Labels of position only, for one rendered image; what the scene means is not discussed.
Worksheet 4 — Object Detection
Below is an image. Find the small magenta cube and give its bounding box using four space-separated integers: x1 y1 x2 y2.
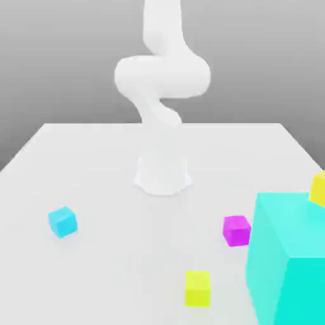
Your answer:
222 215 252 248

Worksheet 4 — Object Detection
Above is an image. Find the small blue cube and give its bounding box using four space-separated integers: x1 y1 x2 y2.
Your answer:
48 206 78 239

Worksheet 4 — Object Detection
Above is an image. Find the small lime cube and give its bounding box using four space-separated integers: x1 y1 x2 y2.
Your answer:
185 270 211 308

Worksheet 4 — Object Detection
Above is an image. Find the small yellow cube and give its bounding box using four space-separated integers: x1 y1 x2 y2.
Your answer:
308 169 325 208

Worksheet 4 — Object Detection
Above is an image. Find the large turquoise box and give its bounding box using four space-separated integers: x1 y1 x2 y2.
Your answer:
244 192 325 325

